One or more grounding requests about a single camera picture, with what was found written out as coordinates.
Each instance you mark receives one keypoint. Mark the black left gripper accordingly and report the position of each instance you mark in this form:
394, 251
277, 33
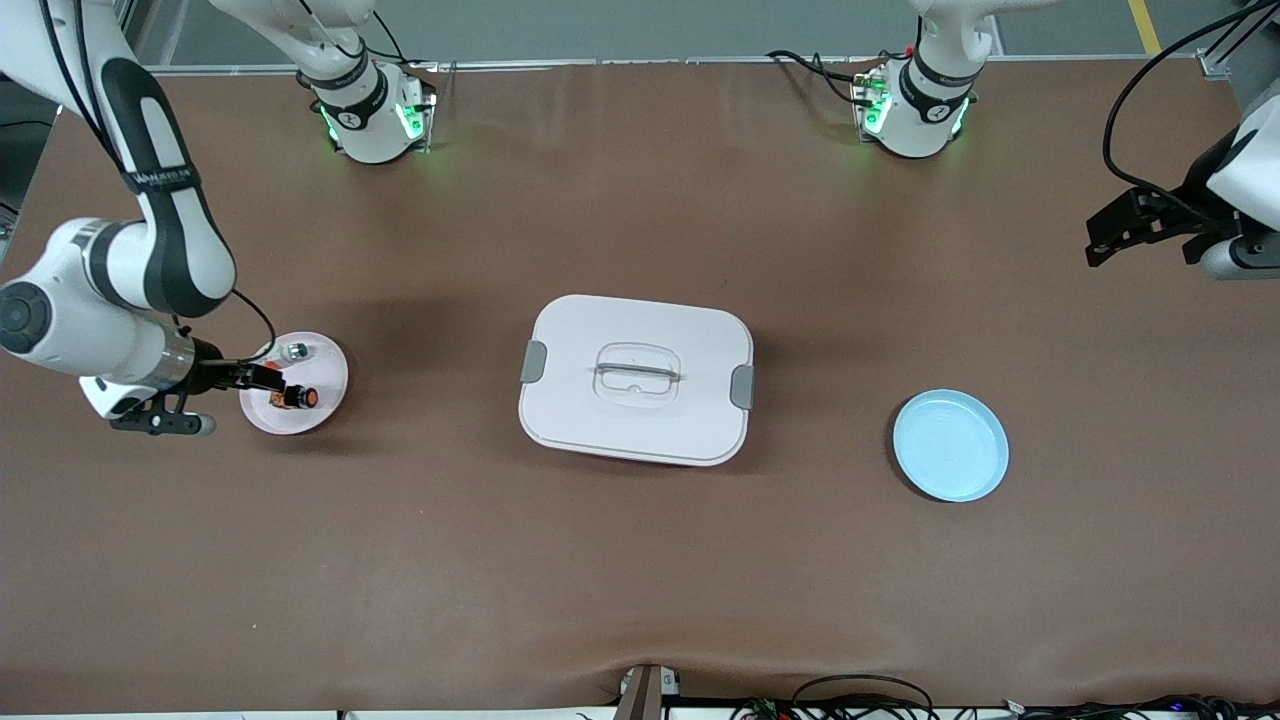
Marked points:
1196, 187

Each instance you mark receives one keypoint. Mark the white lidded storage box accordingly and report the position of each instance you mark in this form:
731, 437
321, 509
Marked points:
640, 420

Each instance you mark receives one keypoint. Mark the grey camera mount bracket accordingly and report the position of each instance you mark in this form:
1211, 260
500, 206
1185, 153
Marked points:
645, 695

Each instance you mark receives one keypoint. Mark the orange push button switch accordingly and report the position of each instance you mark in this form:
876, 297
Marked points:
300, 398

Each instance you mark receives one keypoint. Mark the pink round plate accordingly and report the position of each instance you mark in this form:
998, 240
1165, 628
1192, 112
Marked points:
310, 420

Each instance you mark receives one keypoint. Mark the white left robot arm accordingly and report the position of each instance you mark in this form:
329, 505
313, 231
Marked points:
925, 120

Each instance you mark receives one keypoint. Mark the aluminium frame post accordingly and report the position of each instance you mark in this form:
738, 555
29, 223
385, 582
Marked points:
1225, 60
135, 35

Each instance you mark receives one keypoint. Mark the aluminium table edge rail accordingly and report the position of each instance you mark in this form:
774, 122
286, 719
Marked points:
560, 63

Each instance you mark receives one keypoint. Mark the brown table cover mat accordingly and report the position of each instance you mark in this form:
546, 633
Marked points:
600, 570

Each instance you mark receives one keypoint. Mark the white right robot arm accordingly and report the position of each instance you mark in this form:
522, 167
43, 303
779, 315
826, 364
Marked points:
165, 250

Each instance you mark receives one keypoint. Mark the light blue round plate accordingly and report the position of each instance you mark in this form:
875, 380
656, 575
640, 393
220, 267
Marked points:
950, 445

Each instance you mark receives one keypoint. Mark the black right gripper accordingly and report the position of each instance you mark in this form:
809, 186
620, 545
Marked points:
214, 375

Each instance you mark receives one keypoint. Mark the silver small part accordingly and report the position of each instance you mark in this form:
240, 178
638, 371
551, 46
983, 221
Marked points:
292, 352

